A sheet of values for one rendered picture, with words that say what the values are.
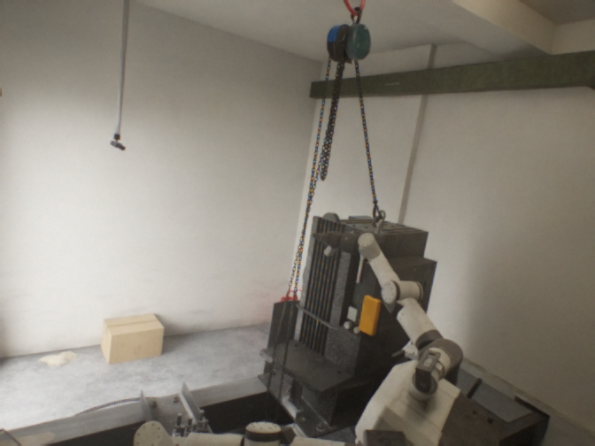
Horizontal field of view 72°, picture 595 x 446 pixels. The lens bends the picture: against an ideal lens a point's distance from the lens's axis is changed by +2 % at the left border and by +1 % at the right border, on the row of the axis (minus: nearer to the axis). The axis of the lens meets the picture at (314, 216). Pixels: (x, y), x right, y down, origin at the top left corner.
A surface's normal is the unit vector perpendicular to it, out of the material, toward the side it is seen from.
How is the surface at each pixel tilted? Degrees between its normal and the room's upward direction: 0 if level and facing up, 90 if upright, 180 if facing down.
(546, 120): 90
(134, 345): 90
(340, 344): 90
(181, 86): 90
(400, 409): 20
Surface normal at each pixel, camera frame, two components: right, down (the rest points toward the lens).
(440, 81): -0.82, -0.04
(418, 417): 0.28, -0.85
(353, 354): -0.68, 0.00
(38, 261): 0.55, 0.21
